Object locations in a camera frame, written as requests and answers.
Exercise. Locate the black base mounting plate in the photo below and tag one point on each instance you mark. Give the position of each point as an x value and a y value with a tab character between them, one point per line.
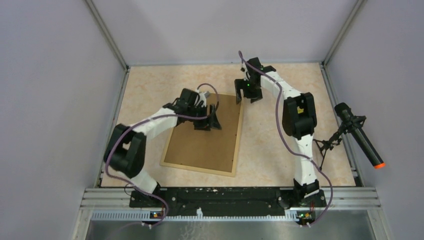
227	201

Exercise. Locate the light wooden picture frame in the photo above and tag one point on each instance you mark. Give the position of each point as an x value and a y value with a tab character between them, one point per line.
236	149

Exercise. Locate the yellow calculator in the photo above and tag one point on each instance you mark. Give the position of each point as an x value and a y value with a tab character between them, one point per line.
300	110

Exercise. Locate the black microphone orange tip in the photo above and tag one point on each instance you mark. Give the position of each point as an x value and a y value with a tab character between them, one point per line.
344	112

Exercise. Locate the black microphone tripod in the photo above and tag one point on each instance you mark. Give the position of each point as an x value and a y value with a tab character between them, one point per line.
335	140

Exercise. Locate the white toothed cable rail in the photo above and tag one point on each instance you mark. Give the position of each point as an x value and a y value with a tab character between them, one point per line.
148	216

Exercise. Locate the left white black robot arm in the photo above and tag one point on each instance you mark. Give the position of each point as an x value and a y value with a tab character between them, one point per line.
125	153

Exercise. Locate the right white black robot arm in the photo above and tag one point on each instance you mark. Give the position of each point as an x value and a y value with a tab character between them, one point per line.
295	117

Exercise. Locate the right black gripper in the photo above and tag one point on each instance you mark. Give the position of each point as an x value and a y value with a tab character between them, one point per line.
239	84

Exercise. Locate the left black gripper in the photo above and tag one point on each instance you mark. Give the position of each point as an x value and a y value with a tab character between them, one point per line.
206	124

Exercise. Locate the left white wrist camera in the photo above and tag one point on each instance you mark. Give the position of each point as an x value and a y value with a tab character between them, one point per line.
202	98

